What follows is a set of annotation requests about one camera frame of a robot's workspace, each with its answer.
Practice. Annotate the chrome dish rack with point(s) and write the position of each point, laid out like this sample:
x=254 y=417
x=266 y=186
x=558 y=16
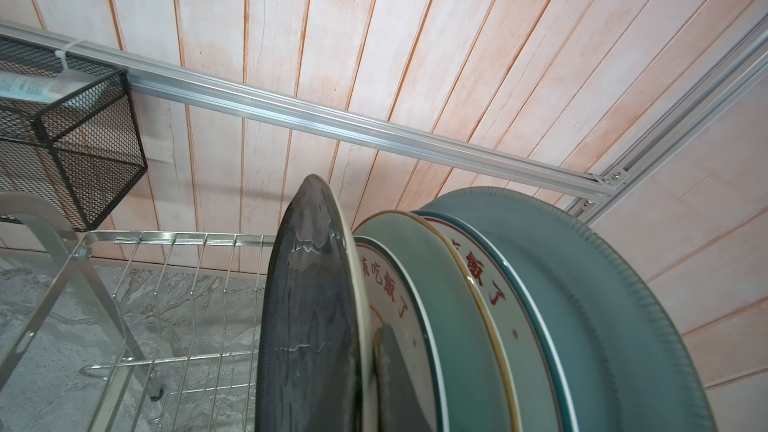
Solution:
x=129 y=330

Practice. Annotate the mint plate with flower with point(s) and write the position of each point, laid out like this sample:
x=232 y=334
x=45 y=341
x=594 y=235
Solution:
x=480 y=393

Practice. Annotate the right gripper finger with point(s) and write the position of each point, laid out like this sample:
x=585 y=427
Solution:
x=398 y=406

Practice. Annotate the dark blue oval plate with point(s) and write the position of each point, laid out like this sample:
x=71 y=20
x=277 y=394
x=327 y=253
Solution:
x=316 y=359

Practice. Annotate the aluminium frame rail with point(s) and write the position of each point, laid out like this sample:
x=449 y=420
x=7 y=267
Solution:
x=181 y=85

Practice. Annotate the grey-green plate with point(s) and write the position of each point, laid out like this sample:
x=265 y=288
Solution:
x=625 y=363

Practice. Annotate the orange sunburst plate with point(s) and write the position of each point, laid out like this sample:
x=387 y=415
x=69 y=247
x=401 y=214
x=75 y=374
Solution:
x=542 y=391
x=394 y=300

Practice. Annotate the black mesh basket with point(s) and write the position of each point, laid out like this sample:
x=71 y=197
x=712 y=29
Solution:
x=74 y=139

